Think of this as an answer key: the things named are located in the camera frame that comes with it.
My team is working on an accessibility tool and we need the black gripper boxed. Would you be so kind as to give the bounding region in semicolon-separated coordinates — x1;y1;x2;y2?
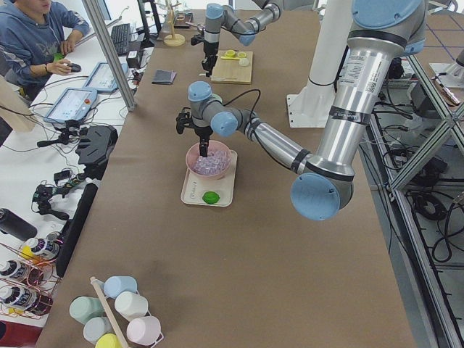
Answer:
202;41;219;77
194;126;212;158

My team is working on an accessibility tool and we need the wooden cup tree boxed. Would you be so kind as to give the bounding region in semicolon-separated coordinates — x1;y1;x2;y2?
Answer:
163;0;186;47

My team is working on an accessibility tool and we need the pile of clear ice cubes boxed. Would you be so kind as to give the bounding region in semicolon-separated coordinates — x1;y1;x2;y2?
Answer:
193;150;231;176

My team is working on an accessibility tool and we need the yellow plastic cup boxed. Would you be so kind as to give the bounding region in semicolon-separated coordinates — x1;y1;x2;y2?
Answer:
95;333;122;348

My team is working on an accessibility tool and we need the teach pendant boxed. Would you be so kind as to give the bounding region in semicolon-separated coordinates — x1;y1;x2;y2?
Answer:
43;88;98;124
83;62;118;94

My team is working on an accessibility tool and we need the upper teach pendant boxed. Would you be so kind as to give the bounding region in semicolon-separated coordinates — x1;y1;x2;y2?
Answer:
83;62;118;94

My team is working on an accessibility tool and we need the lower teach pendant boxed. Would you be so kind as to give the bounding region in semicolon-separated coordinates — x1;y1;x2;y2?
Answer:
43;88;98;124

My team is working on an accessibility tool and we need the copper wire bottle rack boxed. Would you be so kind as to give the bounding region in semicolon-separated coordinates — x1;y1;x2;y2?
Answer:
1;237;61;320

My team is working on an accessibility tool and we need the black water bottle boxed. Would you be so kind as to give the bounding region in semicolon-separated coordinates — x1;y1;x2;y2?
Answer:
1;208;37;241

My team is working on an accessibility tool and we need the pink plastic cup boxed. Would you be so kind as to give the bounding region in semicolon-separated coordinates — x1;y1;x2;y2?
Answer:
126;316;163;346

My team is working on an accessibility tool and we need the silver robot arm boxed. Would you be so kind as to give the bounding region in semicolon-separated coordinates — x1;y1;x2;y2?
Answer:
191;1;284;77
176;1;428;220

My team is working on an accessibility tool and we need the white camera pillar with base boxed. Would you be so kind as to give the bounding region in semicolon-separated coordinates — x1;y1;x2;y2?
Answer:
286;0;353;128

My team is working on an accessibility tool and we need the green lime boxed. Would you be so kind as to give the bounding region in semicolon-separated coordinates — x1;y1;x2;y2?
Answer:
202;191;220;204

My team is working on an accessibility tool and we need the black keyboard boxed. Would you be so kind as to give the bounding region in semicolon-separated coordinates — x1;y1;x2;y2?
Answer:
110;23;131;57

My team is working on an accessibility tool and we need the aluminium frame post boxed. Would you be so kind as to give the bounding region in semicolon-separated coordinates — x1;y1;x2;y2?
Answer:
82;0;136;112

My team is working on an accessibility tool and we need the grey folded cloth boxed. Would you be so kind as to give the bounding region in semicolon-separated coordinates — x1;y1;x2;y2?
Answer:
152;70;177;85

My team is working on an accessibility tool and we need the blue plastic cup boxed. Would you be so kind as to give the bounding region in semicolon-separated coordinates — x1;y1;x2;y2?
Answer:
104;275;138;299

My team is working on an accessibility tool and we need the black computer mouse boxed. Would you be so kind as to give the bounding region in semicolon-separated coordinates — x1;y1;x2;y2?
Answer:
67;63;81;73

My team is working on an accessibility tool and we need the green ceramic bowl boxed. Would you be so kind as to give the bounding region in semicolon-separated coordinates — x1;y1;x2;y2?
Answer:
210;94;223;104

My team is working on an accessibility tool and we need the bamboo cutting board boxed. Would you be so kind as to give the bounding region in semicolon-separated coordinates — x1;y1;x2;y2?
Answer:
210;49;253;85

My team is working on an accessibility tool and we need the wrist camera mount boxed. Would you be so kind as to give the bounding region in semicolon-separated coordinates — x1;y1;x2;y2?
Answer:
175;107;194;135
191;33;204;46

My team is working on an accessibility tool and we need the grey plastic cup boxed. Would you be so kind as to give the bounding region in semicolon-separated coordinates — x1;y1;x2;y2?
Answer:
83;317;113;344

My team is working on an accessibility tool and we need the pink bowl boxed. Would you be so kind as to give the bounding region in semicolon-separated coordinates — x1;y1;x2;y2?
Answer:
186;140;232;180

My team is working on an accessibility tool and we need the metal ice scoop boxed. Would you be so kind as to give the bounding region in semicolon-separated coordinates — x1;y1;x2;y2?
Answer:
186;22;205;31

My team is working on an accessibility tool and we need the white plastic cup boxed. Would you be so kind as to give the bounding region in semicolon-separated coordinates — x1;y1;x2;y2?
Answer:
115;291;149;321

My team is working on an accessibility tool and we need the yellow plastic knife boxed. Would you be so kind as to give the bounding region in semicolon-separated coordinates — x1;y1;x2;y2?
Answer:
220;56;243;61

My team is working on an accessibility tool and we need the cream rabbit tray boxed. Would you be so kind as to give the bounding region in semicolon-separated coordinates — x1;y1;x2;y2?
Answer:
181;150;238;207

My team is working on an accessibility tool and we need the person in blue hoodie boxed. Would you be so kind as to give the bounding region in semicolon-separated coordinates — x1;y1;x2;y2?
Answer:
1;1;90;93

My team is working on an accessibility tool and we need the green plastic cup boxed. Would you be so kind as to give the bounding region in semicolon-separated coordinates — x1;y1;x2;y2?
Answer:
69;297;104;325

